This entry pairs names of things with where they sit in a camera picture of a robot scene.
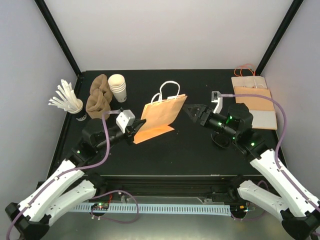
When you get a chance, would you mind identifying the brown paper bag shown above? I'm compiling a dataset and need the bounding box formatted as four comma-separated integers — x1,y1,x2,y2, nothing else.
133,80,187,144
233,86,278,130

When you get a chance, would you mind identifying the brown cup carrier stack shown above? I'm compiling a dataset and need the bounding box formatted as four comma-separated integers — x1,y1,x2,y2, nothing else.
85,74,113,119

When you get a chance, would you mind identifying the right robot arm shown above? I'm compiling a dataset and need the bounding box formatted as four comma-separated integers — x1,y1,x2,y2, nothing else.
183,103,320,240

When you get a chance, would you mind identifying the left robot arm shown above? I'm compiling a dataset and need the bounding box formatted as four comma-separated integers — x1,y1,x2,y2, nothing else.
5,117,146,240

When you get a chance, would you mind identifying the stack of paper cups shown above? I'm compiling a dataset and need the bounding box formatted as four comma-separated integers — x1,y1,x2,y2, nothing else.
108,74,127,103

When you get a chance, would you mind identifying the flat brown paper bag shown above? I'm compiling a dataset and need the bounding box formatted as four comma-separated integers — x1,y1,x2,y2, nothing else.
233,86,278,130

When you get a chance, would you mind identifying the cup of white stirrers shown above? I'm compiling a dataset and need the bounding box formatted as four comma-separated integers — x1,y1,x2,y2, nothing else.
48,79,83,114

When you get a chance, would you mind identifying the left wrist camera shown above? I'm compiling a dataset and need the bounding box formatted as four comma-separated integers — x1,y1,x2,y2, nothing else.
116,109,136,134

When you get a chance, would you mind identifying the orange bag handle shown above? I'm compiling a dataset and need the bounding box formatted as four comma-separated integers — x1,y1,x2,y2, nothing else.
233,63,256,77

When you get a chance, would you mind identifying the light blue cable duct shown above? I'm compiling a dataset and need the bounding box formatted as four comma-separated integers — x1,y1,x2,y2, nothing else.
72,202,231,216

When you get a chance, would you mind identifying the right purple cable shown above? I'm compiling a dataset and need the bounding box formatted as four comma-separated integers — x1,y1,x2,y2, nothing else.
221,93,320,208

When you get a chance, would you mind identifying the purple cable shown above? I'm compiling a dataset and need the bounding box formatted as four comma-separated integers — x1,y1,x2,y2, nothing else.
221,93,320,208
6,109,122,240

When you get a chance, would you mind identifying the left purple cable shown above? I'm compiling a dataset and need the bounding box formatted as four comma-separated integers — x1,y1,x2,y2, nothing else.
6,109,122,240

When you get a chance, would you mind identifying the right black frame post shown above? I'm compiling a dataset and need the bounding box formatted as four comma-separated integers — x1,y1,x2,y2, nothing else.
255,0,304,76

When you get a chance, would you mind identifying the black frame post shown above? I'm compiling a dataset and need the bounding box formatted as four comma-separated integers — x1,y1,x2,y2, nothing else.
255,0,304,76
34,0,82,77

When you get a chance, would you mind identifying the left black frame post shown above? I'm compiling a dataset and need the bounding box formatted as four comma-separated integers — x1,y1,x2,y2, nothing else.
34,0,82,77

